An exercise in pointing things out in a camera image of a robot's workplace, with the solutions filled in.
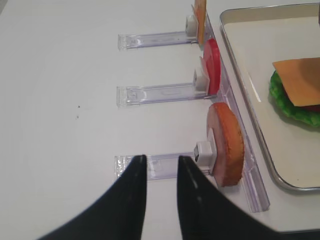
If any white pusher block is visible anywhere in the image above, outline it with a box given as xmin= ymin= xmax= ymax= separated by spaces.
xmin=185 ymin=15 xmax=198 ymax=37
xmin=193 ymin=67 xmax=210 ymax=92
xmin=193 ymin=141 xmax=217 ymax=171

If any yellow cheese slice on tray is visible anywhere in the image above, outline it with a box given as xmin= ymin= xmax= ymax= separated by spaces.
xmin=272 ymin=57 xmax=320 ymax=107

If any white pusher block near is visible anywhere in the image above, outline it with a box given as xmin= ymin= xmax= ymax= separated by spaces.
xmin=193 ymin=141 xmax=217 ymax=171

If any white pusher block middle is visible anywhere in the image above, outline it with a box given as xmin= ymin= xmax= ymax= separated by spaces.
xmin=193 ymin=67 xmax=210 ymax=92

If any green lettuce leaf on tray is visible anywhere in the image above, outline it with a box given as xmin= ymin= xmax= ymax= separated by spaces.
xmin=269 ymin=71 xmax=320 ymax=128

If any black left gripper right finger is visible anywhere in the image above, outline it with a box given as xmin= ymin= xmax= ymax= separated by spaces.
xmin=176 ymin=155 xmax=276 ymax=240

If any standing yellow cheese slice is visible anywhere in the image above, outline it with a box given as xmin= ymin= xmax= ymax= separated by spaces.
xmin=192 ymin=0 xmax=207 ymax=46

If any standing red tomato slice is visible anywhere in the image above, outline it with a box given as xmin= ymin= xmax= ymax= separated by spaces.
xmin=201 ymin=38 xmax=221 ymax=98

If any metal serving tray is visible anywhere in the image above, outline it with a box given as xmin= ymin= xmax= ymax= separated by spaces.
xmin=220 ymin=2 xmax=320 ymax=192

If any clear acrylic left rack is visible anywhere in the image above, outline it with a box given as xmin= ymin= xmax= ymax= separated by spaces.
xmin=117 ymin=15 xmax=270 ymax=213

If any white pusher block far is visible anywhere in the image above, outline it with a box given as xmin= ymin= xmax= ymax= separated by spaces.
xmin=185 ymin=15 xmax=198 ymax=37

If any standing bun bottom slice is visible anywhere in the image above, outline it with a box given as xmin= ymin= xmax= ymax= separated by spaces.
xmin=206 ymin=102 xmax=245 ymax=187

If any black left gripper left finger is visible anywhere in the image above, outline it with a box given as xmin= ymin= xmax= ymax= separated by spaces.
xmin=42 ymin=155 xmax=147 ymax=240

